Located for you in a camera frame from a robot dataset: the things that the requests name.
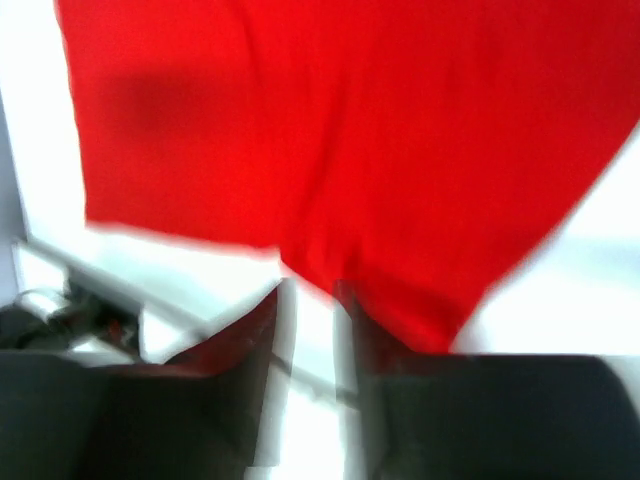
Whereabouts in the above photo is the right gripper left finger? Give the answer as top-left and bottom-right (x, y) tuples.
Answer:
(1, 292), (278, 479)

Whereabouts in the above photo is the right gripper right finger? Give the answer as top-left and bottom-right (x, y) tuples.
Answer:
(334, 284), (639, 479)

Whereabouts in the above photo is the red t shirt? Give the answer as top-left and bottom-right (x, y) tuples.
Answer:
(56, 1), (639, 352)

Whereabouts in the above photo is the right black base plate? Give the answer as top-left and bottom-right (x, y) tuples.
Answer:
(1, 288), (142, 362)

